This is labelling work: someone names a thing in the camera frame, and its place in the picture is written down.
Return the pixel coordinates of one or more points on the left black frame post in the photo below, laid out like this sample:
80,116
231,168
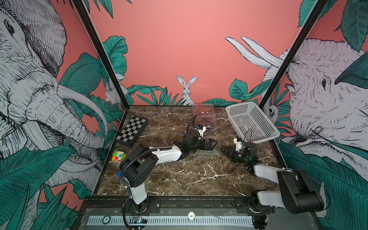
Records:
93,35

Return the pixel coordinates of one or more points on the black frame post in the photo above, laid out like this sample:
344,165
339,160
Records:
315,12
93,35

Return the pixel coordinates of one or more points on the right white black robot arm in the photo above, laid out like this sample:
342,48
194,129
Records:
297,193

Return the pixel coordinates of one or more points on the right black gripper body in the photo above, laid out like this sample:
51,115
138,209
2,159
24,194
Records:
239,156

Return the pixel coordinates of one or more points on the right black frame post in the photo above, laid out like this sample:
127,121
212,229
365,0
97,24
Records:
315,12

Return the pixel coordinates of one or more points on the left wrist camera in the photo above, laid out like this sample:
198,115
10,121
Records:
194,135

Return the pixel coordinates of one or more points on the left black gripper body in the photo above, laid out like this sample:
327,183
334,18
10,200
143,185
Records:
201,145

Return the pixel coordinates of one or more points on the black front mounting rail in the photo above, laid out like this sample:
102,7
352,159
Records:
155,204

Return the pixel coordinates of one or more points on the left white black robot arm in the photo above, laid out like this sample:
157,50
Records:
137,166

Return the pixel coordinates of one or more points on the white plastic perforated basket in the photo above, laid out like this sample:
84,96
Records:
251,123

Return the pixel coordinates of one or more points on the red grape bunch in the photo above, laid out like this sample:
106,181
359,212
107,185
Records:
202,109

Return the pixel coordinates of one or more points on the black white checkerboard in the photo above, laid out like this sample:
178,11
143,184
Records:
131,132

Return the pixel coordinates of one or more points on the clear plastic clamshell container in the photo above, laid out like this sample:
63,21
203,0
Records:
206,104

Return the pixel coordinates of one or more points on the white slotted cable duct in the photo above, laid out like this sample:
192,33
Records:
242,221

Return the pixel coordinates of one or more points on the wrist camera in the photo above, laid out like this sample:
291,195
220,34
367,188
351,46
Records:
194,135
244,146

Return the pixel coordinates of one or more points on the colourful rubik cube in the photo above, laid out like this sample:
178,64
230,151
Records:
118,156

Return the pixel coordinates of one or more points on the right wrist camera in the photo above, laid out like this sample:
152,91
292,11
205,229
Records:
244,146

